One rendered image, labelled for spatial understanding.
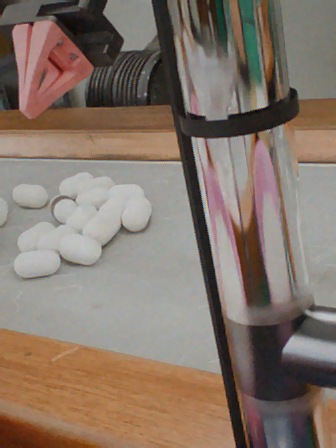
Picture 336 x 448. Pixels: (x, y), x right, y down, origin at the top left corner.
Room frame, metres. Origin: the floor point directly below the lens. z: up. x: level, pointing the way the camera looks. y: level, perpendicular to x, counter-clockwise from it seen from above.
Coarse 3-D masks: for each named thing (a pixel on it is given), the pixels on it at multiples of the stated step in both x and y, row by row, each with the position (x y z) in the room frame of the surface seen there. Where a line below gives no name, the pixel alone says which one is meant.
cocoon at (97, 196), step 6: (84, 192) 0.52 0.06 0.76; (90, 192) 0.52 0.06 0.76; (96, 192) 0.52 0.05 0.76; (102, 192) 0.52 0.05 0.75; (108, 192) 0.53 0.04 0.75; (78, 198) 0.52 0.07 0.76; (84, 198) 0.52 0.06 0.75; (90, 198) 0.52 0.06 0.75; (96, 198) 0.52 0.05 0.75; (102, 198) 0.52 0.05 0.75; (108, 198) 0.52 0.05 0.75; (78, 204) 0.52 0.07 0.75; (96, 204) 0.52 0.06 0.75; (102, 204) 0.52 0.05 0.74
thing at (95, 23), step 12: (48, 0) 0.63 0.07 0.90; (60, 0) 0.62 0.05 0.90; (72, 0) 0.61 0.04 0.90; (84, 0) 0.60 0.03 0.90; (96, 0) 0.65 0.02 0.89; (48, 12) 0.63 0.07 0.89; (60, 12) 0.62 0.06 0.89; (72, 12) 0.61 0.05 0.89; (84, 12) 0.60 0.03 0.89; (96, 12) 0.61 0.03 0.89; (72, 24) 0.64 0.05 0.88; (84, 24) 0.63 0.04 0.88; (96, 24) 0.62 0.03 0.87; (108, 24) 0.62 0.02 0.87; (120, 36) 0.63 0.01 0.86; (120, 48) 0.63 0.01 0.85
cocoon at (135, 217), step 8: (136, 200) 0.47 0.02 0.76; (144, 200) 0.48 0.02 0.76; (128, 208) 0.46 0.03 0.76; (136, 208) 0.46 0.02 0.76; (144, 208) 0.46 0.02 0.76; (128, 216) 0.46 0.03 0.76; (136, 216) 0.45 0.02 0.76; (144, 216) 0.46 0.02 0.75; (128, 224) 0.45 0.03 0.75; (136, 224) 0.45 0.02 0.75; (144, 224) 0.46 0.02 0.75
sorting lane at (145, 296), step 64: (0, 192) 0.62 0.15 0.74; (320, 192) 0.46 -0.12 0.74; (0, 256) 0.47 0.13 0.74; (128, 256) 0.42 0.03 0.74; (192, 256) 0.40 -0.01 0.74; (320, 256) 0.37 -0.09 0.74; (0, 320) 0.37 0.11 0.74; (64, 320) 0.35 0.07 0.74; (128, 320) 0.34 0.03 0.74; (192, 320) 0.32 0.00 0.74
